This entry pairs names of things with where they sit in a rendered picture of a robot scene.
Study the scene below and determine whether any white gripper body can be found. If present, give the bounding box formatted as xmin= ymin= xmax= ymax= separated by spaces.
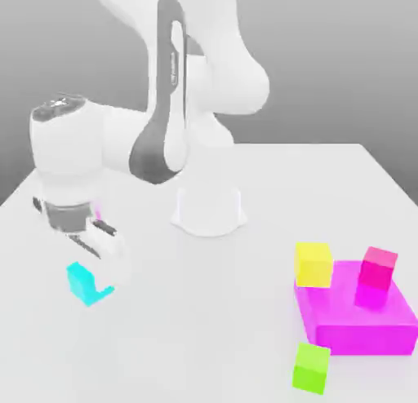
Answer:
xmin=66 ymin=227 xmax=132 ymax=288

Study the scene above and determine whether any small cyan cube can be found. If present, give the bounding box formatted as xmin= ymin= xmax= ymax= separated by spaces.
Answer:
xmin=65 ymin=261 xmax=116 ymax=308

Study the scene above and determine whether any small yellow cube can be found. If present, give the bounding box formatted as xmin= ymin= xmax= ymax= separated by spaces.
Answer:
xmin=294 ymin=241 xmax=334 ymax=289

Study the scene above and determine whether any small green cube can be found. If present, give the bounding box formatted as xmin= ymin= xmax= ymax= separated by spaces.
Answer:
xmin=291 ymin=341 xmax=331 ymax=396

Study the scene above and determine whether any small pink cube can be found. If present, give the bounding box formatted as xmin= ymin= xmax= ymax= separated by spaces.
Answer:
xmin=358 ymin=246 xmax=399 ymax=291

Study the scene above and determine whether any large magenta box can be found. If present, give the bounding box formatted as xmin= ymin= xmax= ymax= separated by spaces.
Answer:
xmin=293 ymin=259 xmax=418 ymax=357

